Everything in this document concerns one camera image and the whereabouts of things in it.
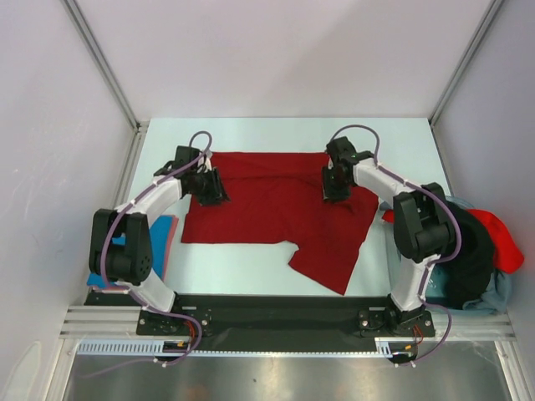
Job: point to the bright red garment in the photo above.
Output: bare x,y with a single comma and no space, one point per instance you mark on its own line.
507,257

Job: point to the left aluminium corner post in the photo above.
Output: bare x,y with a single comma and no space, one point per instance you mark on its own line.
101,62

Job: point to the black garment in bin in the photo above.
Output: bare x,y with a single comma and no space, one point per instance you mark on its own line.
469,273

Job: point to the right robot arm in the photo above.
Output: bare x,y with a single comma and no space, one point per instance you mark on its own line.
423,227

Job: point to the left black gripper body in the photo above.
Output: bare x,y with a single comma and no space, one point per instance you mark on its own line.
206,183

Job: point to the white slotted cable duct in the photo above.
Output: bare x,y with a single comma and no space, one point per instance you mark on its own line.
360,347

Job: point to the right aluminium corner post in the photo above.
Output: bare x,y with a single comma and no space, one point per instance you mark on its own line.
475,43

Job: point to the grey-blue garment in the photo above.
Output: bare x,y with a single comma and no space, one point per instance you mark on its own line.
498,292

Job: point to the folded blue t-shirt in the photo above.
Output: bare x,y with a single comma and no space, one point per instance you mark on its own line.
162,233

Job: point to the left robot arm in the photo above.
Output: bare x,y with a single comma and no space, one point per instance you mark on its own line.
120,249

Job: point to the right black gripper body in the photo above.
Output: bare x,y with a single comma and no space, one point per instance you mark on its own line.
332,179

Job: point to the aluminium frame rail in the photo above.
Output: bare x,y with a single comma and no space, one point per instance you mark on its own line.
121,322

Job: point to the dark red t-shirt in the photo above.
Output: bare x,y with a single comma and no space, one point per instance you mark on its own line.
277,197

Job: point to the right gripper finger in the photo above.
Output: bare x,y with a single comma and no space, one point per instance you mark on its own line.
343,196
327,197

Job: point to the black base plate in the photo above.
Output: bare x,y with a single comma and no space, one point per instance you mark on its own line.
229,318

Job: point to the aluminium corner post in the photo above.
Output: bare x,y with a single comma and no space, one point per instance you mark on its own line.
475,43
101,62

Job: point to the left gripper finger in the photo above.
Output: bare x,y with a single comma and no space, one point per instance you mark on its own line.
207,203
223,196

